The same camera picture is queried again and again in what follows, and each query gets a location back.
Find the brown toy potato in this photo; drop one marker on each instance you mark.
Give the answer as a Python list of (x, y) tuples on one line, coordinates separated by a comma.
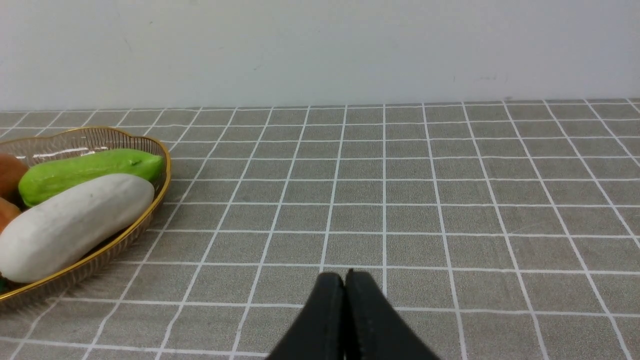
[(12, 170), (8, 212)]

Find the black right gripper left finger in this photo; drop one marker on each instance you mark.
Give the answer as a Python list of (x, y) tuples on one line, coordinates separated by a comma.
[(317, 332)]

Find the grey checked tablecloth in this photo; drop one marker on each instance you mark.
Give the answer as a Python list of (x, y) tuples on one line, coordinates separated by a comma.
[(499, 230)]

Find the white toy radish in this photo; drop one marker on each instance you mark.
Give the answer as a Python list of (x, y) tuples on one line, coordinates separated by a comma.
[(58, 232)]

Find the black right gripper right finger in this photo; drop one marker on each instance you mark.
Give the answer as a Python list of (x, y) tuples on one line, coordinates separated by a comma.
[(374, 330)]

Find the gold-rimmed glass plate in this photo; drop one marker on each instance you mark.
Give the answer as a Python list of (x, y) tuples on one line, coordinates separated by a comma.
[(72, 143)]

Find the brown toy potato lower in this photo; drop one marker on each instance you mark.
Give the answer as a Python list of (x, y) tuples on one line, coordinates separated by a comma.
[(8, 212)]

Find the brown toy potato upper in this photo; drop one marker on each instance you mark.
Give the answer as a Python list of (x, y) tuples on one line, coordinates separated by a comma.
[(12, 170)]

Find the green toy cucumber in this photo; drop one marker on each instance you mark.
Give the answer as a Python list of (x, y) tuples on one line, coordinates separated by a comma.
[(47, 179)]

